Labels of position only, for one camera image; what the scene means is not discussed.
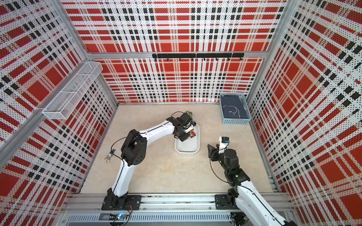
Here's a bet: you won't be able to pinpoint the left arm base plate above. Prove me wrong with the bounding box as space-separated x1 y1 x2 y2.
101 195 142 211

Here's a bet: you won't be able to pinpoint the dark blue cloth in basket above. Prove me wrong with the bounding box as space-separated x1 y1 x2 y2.
220 95 248 119

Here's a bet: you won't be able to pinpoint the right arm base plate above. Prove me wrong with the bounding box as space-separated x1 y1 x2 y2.
215 195 238 210

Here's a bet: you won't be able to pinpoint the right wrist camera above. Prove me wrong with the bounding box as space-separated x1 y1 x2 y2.
219 137 230 145

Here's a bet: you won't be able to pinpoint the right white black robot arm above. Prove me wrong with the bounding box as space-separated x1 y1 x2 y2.
207 145 296 226

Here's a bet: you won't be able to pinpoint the white wire mesh shelf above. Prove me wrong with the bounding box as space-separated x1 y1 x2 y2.
42 61 102 120

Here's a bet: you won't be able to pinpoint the batteries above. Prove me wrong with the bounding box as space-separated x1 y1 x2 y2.
105 149 115 163

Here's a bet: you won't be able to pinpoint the light blue plastic basket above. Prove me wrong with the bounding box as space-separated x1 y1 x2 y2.
219 93 251 125

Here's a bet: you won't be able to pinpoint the green circuit board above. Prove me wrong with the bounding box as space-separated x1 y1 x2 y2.
109 214 128 221

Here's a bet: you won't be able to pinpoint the black hook rail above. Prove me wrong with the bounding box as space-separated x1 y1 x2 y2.
152 53 245 60

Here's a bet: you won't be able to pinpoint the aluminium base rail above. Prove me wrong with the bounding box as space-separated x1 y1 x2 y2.
60 192 296 224

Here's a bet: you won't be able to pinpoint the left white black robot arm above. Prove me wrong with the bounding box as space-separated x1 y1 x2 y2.
101 111 197 211

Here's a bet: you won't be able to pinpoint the white plastic storage tray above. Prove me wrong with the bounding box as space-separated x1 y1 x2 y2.
174 125 200 154

